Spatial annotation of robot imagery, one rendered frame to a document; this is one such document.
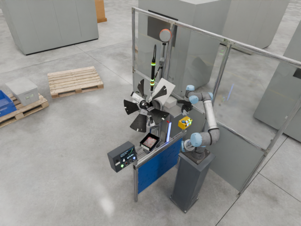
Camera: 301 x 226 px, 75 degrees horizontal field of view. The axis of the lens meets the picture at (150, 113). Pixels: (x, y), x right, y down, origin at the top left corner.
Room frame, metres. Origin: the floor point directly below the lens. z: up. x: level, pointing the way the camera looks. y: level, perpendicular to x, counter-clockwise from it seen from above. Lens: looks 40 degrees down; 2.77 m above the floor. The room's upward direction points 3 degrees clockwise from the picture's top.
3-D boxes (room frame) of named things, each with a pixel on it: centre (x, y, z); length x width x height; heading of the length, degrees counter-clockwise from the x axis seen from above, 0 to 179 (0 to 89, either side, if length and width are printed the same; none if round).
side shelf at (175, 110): (2.45, -0.32, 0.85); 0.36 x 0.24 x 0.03; 44
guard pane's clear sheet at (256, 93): (2.48, -0.52, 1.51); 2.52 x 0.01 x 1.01; 44
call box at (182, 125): (1.93, -0.46, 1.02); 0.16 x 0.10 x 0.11; 134
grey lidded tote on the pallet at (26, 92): (3.40, 2.70, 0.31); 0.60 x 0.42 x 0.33; 51
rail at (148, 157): (1.65, -0.18, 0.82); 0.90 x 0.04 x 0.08; 134
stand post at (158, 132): (2.31, -0.15, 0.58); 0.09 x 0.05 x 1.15; 44
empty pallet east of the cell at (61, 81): (4.33, 1.97, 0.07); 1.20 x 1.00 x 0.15; 118
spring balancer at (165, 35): (2.69, -0.14, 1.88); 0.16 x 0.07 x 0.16; 79
